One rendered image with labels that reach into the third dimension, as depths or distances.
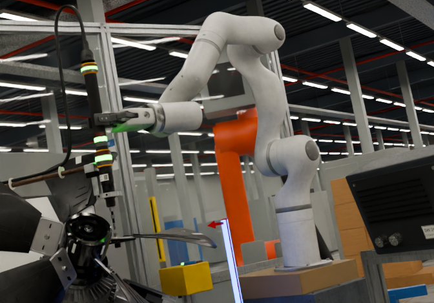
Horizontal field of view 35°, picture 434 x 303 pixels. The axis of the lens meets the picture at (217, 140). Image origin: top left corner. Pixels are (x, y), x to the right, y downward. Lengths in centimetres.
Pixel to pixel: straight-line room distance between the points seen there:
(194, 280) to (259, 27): 82
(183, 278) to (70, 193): 48
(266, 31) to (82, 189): 76
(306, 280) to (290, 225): 19
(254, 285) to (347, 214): 767
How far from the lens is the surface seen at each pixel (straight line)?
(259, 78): 223
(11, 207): 180
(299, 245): 220
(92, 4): 920
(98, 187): 183
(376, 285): 159
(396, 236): 148
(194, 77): 202
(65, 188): 196
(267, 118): 222
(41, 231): 179
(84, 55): 188
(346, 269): 227
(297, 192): 220
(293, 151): 216
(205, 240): 187
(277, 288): 215
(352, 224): 983
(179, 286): 220
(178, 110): 194
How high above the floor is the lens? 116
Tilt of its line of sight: 8 degrees up
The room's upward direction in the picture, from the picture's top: 10 degrees counter-clockwise
